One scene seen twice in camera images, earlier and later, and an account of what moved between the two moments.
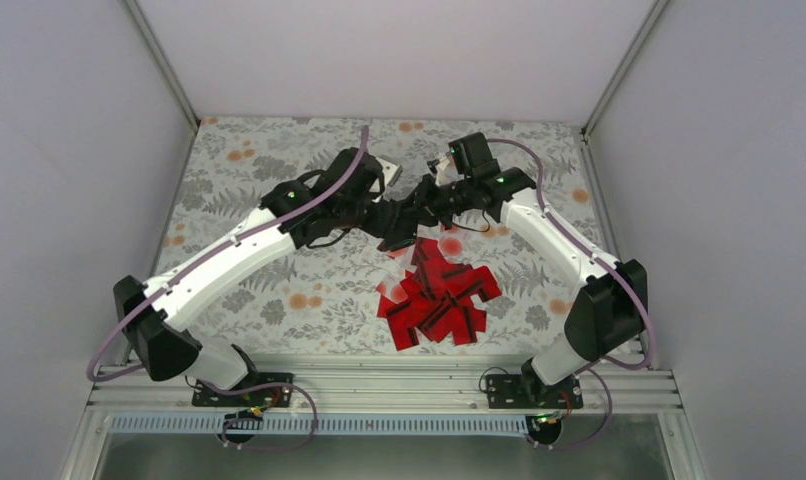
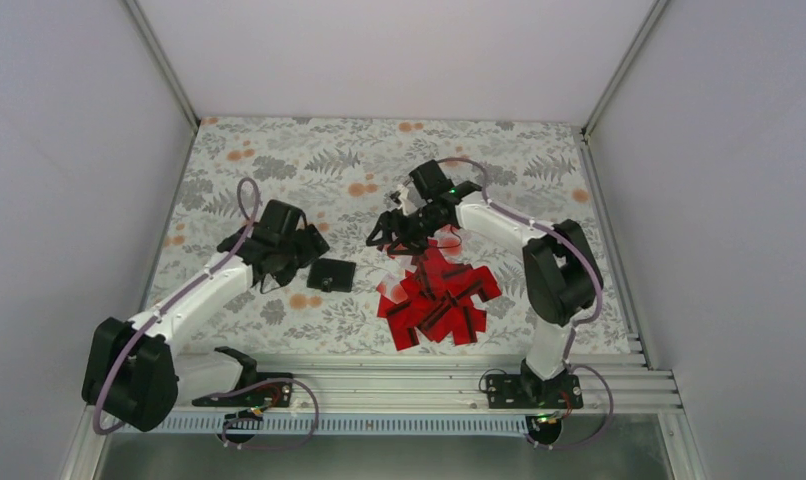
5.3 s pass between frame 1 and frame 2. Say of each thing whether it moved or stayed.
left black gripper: moved
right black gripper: moved
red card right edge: stayed
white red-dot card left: stayed
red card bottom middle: stayed
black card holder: moved
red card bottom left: stayed
